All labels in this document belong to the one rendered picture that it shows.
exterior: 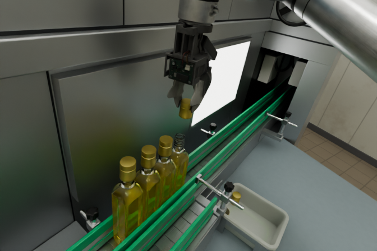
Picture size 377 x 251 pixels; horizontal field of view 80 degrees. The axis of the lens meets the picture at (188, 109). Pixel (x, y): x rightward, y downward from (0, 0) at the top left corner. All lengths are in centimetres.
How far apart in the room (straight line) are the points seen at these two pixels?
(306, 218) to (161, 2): 95
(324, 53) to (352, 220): 77
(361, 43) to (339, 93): 288
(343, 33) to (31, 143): 57
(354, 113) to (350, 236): 223
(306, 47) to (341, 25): 96
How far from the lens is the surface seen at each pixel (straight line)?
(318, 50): 134
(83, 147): 57
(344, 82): 323
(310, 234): 107
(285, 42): 137
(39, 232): 72
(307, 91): 139
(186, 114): 57
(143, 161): 53
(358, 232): 120
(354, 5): 41
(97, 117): 55
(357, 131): 329
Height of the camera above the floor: 150
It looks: 29 degrees down
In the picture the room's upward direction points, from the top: 9 degrees clockwise
